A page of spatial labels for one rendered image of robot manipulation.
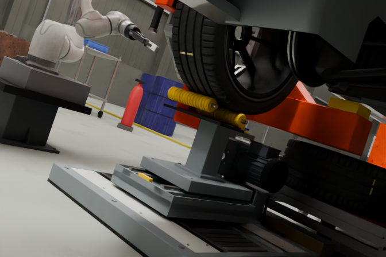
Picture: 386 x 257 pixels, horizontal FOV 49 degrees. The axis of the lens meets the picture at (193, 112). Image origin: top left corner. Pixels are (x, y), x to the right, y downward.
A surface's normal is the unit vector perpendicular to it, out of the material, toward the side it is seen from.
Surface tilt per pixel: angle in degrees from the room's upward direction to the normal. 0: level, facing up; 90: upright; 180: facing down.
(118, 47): 90
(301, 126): 90
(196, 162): 90
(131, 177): 90
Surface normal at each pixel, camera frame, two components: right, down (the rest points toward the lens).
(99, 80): 0.69, 0.24
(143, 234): -0.66, -0.23
